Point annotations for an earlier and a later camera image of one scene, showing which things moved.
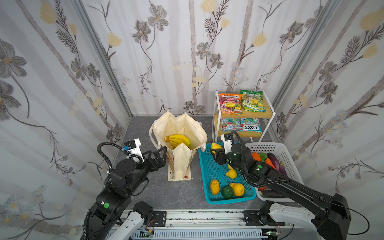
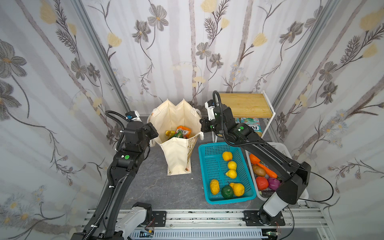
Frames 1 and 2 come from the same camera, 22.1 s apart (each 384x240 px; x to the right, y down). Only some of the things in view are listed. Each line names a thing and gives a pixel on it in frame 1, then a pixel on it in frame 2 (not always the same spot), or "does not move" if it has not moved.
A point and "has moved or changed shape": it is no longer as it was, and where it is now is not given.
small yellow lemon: x=215 y=146 -> x=232 y=172
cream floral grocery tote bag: x=180 y=137 has moved or changed shape
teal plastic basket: x=222 y=183 does not move
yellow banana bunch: x=176 y=139 -> x=170 y=133
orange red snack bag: x=230 y=103 -> x=186 y=132
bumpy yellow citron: x=238 y=189 does not move
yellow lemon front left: x=214 y=186 does not move
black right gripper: x=223 y=156 -> x=205 y=125
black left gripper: x=156 y=159 -> x=151 y=132
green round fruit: x=227 y=192 does not move
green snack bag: x=252 y=101 -> x=178 y=134
